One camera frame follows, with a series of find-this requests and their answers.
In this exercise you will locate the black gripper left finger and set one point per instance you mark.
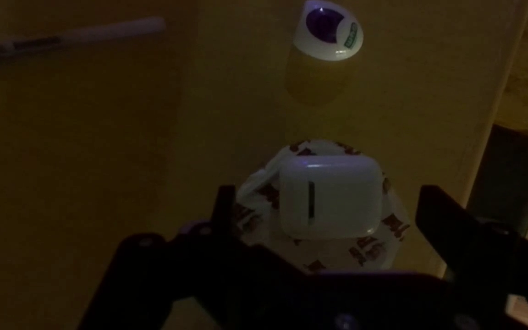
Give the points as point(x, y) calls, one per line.
point(225, 212)

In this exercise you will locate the blue cup with patterned paper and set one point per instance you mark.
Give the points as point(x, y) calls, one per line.
point(392, 232)

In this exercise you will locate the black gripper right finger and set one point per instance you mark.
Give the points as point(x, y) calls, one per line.
point(458, 239)

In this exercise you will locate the white airpods case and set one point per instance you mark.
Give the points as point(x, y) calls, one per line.
point(337, 195)

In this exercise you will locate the small white purple-top bottle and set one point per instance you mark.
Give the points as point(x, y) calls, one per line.
point(328, 30)

